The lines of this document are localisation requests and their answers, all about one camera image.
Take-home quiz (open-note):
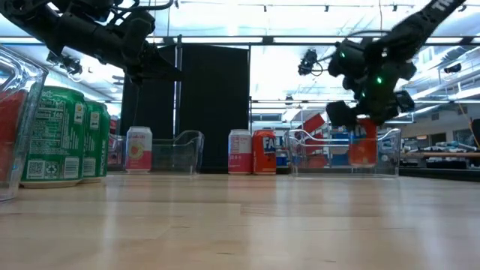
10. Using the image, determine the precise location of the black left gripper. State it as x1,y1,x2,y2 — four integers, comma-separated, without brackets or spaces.
119,10,184,82

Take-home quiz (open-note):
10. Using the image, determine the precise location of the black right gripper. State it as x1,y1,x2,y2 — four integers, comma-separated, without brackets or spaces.
325,89,416,127

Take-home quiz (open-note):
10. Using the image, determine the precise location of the pink white soda can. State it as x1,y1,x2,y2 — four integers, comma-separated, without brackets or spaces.
125,126,154,174
227,128,254,176

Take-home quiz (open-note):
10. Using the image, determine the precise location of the clear plastic bin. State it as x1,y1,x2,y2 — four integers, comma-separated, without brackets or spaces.
0,44,50,203
107,130,206,176
286,127,402,177

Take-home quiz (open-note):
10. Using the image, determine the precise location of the green Sprite soda can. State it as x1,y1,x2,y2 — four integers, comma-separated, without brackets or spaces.
80,100,112,185
19,85,88,189

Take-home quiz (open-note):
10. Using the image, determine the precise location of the red sign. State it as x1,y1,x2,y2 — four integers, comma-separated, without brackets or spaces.
294,113,327,170

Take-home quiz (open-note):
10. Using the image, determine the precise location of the black folding screen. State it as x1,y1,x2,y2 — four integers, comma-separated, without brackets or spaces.
118,43,251,174

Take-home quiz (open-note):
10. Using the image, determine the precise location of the black ceiling light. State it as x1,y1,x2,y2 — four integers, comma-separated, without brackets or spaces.
443,62,463,75

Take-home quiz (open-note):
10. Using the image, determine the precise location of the wooden workbench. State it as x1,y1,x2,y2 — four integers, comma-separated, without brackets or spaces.
399,149,480,159

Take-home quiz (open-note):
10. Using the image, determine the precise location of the black track light cluster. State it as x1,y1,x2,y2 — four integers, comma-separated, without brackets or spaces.
46,50,84,76

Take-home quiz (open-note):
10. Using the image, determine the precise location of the blue white box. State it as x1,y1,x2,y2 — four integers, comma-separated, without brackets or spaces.
275,134,290,168

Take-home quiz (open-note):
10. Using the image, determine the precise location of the overhead light bar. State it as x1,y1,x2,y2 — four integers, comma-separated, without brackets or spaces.
0,34,480,47

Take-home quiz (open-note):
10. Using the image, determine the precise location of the black ceiling rail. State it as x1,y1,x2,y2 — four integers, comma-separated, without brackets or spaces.
250,98,480,104

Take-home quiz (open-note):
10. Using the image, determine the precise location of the black ceiling camera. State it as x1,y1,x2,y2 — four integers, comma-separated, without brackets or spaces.
298,48,323,78

